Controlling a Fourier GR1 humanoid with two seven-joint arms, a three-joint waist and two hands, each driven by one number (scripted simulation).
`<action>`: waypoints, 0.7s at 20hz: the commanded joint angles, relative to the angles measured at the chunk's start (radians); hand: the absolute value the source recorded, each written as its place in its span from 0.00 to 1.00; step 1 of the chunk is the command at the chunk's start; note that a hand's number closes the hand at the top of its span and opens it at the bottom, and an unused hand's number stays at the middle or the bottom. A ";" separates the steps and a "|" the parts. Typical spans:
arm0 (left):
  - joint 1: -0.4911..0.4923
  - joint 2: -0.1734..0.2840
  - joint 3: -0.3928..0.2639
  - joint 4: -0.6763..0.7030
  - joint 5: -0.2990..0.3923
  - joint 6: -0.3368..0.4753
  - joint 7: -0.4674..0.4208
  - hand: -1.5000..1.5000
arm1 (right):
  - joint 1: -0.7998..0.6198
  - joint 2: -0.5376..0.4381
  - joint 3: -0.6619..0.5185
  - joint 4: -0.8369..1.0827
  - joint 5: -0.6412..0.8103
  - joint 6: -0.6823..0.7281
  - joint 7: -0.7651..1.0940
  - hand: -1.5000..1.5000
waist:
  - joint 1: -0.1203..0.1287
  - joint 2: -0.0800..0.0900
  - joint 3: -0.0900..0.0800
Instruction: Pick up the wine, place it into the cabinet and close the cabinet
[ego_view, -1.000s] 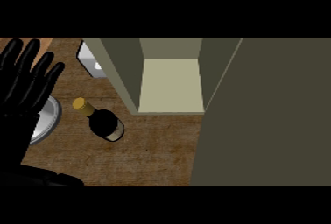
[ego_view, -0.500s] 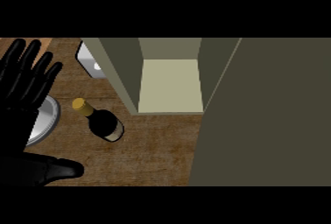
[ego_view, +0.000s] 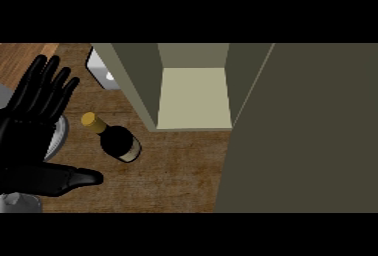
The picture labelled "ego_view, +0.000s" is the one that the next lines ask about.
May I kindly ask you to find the grey round metal object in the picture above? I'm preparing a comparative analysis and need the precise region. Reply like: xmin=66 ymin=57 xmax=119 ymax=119
xmin=42 ymin=114 xmax=69 ymax=162

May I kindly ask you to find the white appliance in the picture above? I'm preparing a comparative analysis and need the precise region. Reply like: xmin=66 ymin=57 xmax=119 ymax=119
xmin=84 ymin=46 xmax=122 ymax=91

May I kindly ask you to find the olive open cabinet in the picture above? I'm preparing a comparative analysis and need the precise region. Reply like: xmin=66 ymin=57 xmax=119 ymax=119
xmin=90 ymin=43 xmax=274 ymax=133

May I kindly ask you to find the olive cabinet door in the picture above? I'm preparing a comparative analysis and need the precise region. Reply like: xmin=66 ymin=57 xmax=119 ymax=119
xmin=212 ymin=43 xmax=378 ymax=214

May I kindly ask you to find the dark wine bottle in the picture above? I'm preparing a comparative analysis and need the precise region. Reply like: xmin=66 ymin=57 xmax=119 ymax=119
xmin=79 ymin=111 xmax=143 ymax=164

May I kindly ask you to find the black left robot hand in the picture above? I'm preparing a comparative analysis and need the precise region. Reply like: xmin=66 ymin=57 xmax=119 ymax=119
xmin=0 ymin=54 xmax=104 ymax=198

